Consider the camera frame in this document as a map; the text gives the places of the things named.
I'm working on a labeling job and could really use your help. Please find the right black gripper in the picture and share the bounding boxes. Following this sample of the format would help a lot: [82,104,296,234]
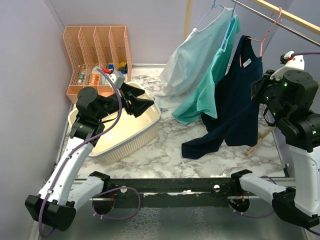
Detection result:
[250,68,288,123]

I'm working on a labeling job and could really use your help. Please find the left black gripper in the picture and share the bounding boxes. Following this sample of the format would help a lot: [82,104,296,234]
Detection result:
[95,81,154,121]

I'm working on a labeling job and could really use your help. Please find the navy blue t shirt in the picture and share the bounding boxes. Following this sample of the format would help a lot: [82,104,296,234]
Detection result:
[181,35,263,160]

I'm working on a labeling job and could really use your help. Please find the pink wire hanger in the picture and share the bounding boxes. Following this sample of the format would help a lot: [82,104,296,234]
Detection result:
[246,7,283,57]

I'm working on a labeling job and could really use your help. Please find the teal green t shirt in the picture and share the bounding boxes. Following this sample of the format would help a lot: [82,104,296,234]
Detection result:
[171,16,243,126]

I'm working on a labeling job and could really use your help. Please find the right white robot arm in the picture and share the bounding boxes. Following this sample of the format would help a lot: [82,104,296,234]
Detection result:
[229,69,320,233]

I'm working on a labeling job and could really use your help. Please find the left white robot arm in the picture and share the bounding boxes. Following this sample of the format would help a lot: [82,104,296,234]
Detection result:
[24,83,154,238]

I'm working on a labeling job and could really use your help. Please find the white t shirt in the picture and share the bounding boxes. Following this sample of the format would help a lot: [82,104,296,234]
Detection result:
[155,8,233,98]

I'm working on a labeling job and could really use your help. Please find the cream laundry basket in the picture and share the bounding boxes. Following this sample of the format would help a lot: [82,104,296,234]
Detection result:
[69,86,150,157]

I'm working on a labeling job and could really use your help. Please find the items in organizer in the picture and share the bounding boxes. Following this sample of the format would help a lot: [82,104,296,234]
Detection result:
[74,62,129,86]

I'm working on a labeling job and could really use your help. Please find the orange file organizer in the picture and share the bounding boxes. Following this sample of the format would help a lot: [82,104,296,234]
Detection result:
[63,25,132,104]

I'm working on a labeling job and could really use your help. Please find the metal hanging rod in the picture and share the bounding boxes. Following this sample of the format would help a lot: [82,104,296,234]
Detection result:
[232,0,320,47]

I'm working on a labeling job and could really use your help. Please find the wooden clothes rack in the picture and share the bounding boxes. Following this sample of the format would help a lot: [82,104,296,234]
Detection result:
[183,0,320,156]

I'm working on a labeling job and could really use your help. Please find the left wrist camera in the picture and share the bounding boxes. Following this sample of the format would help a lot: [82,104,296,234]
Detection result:
[108,70,126,89]

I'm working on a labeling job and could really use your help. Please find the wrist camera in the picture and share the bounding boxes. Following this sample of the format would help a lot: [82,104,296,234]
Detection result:
[108,70,126,89]
[270,51,305,81]

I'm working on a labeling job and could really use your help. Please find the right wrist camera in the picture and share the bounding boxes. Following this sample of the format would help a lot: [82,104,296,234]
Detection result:
[270,51,305,81]

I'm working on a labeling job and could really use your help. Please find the light blue wire hanger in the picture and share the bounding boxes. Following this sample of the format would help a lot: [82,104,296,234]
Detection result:
[196,0,225,28]

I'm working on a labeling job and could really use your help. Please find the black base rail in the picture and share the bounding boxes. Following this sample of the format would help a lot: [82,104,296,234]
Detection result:
[89,177,246,208]

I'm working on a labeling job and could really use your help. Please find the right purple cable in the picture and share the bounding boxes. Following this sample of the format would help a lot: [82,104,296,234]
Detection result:
[228,51,320,218]

